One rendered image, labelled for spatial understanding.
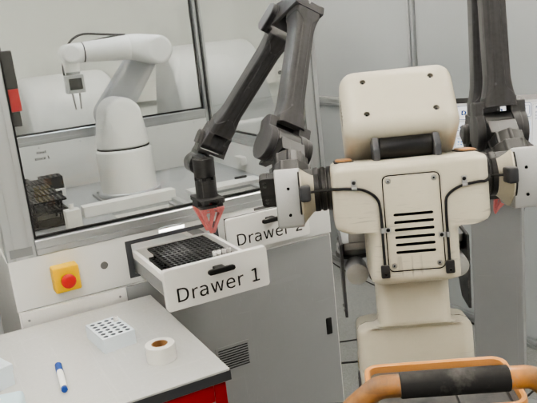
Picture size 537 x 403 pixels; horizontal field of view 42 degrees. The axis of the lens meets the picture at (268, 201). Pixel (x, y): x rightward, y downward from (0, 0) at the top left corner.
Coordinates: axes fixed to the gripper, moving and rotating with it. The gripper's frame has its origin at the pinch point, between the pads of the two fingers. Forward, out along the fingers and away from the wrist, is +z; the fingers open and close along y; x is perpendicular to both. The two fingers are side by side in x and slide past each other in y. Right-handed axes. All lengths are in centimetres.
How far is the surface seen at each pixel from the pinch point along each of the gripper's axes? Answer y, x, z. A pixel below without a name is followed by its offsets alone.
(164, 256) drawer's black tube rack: -9.3, -11.3, 7.8
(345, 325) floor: -112, 103, 96
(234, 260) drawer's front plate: 10.9, 1.9, 6.5
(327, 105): -197, 149, -4
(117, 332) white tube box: 9.8, -30.3, 18.6
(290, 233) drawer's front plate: -22.4, 34.4, 13.2
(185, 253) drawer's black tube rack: -7.1, -5.6, 7.8
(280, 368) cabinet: -24, 27, 60
